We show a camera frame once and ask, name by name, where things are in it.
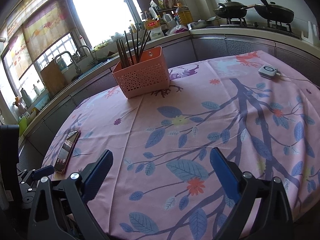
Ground pink plastic basket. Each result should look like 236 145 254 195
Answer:
112 46 170 99

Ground printed roller blind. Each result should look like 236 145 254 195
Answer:
7 29 35 79
22 1 71 62

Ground yellow oil bottle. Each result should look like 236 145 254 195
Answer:
176 3 194 26

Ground black wok with lid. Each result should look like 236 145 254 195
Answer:
213 0 257 19

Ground pink floral tablecloth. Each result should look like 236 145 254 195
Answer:
41 50 320 240

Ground white round device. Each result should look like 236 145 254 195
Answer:
258 65 282 77

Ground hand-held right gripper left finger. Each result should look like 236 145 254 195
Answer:
27 149 113 240

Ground bundle of wooden chopsticks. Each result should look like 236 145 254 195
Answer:
115 29 152 69

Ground white plastic holder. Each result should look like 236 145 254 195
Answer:
301 21 317 43

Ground grey kettle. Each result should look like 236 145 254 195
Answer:
21 87 32 107

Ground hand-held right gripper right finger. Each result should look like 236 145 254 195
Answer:
210 147 294 240

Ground gas stove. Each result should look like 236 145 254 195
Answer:
217 17 301 39

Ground white plastic jug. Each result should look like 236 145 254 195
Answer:
162 14 177 29

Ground smartphone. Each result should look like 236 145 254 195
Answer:
54 129 81 174

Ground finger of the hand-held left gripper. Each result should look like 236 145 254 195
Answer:
16 165 55 205

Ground green plastic container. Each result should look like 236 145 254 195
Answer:
18 116 28 133

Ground purple plastic bag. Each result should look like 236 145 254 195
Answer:
166 25 188 35

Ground metal tray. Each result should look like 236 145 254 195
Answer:
189 17 221 29

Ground white bag orange label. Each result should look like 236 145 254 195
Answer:
144 19 164 39

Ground pile of food packets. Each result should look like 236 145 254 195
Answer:
150 0 184 9

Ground grey kitchen cabinets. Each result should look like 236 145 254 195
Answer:
19 27 320 160

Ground white cable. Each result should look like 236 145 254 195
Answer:
279 73 320 88

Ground wooden cutting board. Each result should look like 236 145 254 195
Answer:
40 61 68 97

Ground metal faucet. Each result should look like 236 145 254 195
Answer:
75 45 97 61
54 51 81 72

